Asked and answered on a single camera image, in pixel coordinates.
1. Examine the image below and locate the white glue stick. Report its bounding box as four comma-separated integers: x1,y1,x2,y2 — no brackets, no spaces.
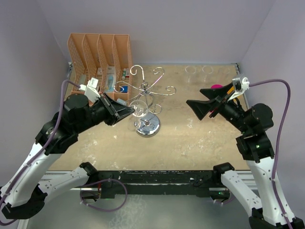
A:
122,68,127,80

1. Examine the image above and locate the orange perforated desk organizer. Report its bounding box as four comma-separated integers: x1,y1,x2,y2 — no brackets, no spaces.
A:
67,33,133,101

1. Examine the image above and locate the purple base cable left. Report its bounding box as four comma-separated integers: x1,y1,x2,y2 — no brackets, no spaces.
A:
80,177,129,212

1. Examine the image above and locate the blue stapler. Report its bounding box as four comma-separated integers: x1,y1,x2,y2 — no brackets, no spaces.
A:
117,98,127,105

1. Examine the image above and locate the chrome wire wine glass rack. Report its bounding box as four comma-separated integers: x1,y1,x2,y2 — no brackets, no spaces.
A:
113,65,177,137

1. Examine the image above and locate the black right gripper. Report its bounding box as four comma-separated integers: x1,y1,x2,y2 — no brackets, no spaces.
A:
186,81,251,133

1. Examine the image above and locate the pink plastic wine glass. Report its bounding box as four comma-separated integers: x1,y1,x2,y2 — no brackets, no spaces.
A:
211,84,223,117

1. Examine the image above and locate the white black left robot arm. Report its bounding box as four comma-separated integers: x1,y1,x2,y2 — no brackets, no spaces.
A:
0,94,134,220

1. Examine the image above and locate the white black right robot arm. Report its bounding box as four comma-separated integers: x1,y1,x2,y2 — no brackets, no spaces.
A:
186,83,305,229

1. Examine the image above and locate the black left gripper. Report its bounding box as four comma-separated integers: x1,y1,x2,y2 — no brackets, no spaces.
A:
73,92,134,134

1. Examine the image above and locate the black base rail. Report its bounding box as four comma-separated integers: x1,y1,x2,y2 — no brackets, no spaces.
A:
81,170,230,200

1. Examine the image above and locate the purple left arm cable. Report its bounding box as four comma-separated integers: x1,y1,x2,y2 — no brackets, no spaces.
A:
0,80,81,226

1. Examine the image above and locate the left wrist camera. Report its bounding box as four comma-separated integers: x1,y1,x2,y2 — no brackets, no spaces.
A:
79,77,101,103

